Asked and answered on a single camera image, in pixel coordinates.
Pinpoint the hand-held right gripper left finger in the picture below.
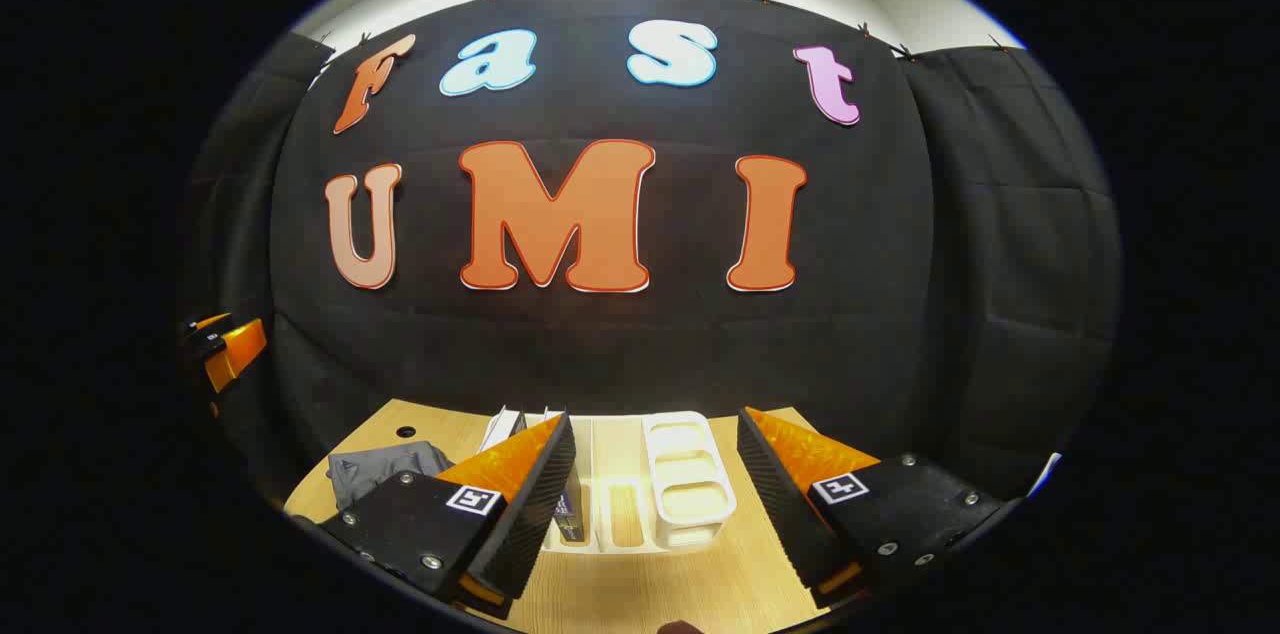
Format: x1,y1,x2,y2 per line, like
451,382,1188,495
318,412,578,620

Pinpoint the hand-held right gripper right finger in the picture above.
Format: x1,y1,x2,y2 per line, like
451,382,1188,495
737,406,1006,610

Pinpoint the blue book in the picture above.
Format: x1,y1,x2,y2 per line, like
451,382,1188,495
527,408,587,544

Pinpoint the black book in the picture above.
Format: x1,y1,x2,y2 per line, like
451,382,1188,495
479,405,527,455

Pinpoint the white bookshelf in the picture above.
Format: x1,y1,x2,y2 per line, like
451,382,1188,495
480,410,738,556

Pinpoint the grey schoolbag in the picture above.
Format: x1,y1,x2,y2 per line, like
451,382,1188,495
327,441,456,512

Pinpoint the black backdrop cloth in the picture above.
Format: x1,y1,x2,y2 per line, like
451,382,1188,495
180,0,1123,505

